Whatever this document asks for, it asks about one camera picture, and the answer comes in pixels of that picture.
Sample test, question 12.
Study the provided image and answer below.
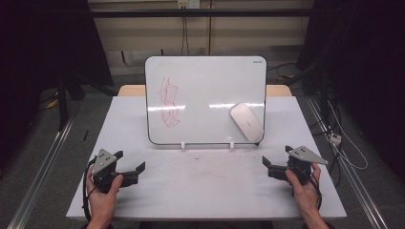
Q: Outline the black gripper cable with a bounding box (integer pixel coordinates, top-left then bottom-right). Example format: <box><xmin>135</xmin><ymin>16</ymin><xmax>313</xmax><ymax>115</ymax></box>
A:
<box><xmin>81</xmin><ymin>157</ymin><xmax>97</xmax><ymax>223</ymax></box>
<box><xmin>309</xmin><ymin>176</ymin><xmax>323</xmax><ymax>212</ymax></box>

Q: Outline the white whiteboard with black rim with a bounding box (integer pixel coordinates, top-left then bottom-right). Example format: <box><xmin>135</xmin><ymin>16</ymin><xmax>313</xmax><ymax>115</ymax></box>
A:
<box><xmin>144</xmin><ymin>55</ymin><xmax>267</xmax><ymax>146</ymax></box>

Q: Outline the black metal stand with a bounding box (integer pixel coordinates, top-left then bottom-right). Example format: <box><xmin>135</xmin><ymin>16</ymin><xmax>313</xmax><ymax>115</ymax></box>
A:
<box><xmin>56</xmin><ymin>72</ymin><xmax>71</xmax><ymax>132</ymax></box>

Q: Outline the person's left hand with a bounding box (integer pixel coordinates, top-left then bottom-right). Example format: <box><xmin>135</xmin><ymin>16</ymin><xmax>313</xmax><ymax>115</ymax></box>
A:
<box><xmin>86</xmin><ymin>165</ymin><xmax>124</xmax><ymax>225</ymax></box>

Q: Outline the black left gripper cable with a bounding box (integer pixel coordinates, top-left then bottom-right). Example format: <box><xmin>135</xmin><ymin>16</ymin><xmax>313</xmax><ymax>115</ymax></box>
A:
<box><xmin>81</xmin><ymin>157</ymin><xmax>97</xmax><ymax>223</ymax></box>

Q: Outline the person's right hand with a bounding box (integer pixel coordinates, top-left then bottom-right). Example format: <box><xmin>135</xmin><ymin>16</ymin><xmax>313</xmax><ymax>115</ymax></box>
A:
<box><xmin>285</xmin><ymin>161</ymin><xmax>322</xmax><ymax>220</ymax></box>

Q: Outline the black hanging cable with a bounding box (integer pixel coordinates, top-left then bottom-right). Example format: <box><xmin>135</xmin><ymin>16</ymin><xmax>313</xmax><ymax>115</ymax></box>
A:
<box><xmin>181</xmin><ymin>8</ymin><xmax>191</xmax><ymax>57</ymax></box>

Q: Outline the metal floor rail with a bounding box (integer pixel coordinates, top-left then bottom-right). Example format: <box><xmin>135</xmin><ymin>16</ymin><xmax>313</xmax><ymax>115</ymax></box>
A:
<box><xmin>6</xmin><ymin>116</ymin><xmax>78</xmax><ymax>229</ymax></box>
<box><xmin>305</xmin><ymin>94</ymin><xmax>390</xmax><ymax>229</ymax></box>

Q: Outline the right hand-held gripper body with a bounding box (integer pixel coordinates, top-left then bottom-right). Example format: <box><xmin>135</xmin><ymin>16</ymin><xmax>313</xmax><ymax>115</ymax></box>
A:
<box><xmin>287</xmin><ymin>145</ymin><xmax>330</xmax><ymax>186</ymax></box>

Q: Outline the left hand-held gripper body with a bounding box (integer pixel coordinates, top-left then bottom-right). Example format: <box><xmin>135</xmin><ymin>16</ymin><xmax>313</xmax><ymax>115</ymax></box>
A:
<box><xmin>92</xmin><ymin>148</ymin><xmax>124</xmax><ymax>194</ymax></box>

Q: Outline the black horizontal bar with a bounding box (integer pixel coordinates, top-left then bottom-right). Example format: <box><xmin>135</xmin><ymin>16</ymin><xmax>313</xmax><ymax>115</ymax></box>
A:
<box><xmin>90</xmin><ymin>8</ymin><xmax>317</xmax><ymax>19</ymax></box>

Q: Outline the white cable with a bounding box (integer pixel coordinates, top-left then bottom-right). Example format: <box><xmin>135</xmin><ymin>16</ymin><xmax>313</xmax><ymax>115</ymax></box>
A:
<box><xmin>327</xmin><ymin>100</ymin><xmax>370</xmax><ymax>171</ymax></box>

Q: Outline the black curtain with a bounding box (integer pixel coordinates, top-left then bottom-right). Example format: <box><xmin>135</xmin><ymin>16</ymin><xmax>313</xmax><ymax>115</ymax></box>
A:
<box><xmin>0</xmin><ymin>0</ymin><xmax>115</xmax><ymax>166</ymax></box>
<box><xmin>295</xmin><ymin>0</ymin><xmax>405</xmax><ymax>182</ymax></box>

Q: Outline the wooden table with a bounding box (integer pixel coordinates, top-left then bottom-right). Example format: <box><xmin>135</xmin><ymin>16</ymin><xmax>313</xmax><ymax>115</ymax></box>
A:
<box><xmin>117</xmin><ymin>84</ymin><xmax>293</xmax><ymax>97</ymax></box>

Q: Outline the white whiteboard eraser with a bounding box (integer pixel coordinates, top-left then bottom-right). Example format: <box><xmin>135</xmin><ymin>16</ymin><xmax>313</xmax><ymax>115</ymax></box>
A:
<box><xmin>229</xmin><ymin>102</ymin><xmax>265</xmax><ymax>142</ymax></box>

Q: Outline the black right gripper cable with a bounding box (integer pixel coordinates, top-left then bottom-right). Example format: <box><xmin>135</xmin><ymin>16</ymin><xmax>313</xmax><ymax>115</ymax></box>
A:
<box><xmin>309</xmin><ymin>176</ymin><xmax>323</xmax><ymax>212</ymax></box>

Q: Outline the white wall socket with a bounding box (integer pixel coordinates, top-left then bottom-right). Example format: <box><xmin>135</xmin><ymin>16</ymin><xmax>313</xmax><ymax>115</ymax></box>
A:
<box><xmin>177</xmin><ymin>0</ymin><xmax>202</xmax><ymax>10</ymax></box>

